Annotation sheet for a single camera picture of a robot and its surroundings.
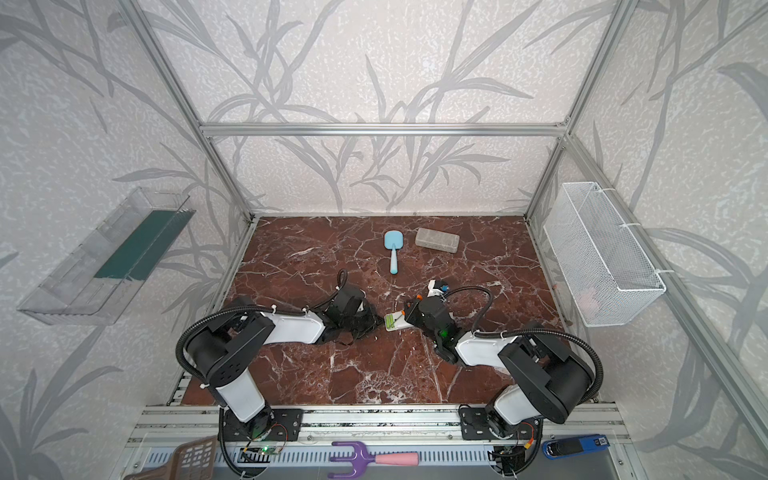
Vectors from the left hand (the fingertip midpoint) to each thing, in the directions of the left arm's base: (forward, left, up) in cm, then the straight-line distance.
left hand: (391, 312), depth 91 cm
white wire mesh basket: (-6, -46, +33) cm, 57 cm away
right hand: (+4, -4, +5) cm, 8 cm away
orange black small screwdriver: (+2, -8, +7) cm, 11 cm away
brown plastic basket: (-37, +46, -2) cm, 59 cm away
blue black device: (-34, -40, +4) cm, 53 cm away
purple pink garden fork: (-36, +5, -1) cm, 37 cm away
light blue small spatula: (+31, 0, -3) cm, 31 cm away
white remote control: (-2, -2, -1) cm, 3 cm away
